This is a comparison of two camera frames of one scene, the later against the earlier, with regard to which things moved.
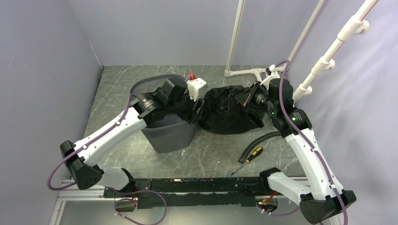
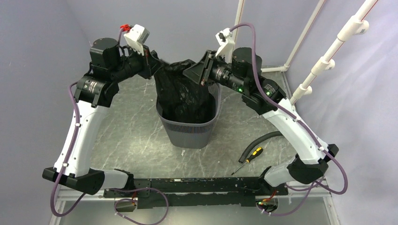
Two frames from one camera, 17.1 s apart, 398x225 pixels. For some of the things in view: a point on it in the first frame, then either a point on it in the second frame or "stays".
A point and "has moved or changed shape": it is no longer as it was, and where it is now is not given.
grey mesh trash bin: [170, 134] to [193, 135]
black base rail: [193, 192] stays
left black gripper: [189, 112] to [147, 61]
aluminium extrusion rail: [73, 193] stays
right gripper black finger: [244, 97] to [200, 71]
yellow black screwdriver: [256, 153] stays
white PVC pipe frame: [349, 30] stays
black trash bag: [222, 113] has moved or changed shape
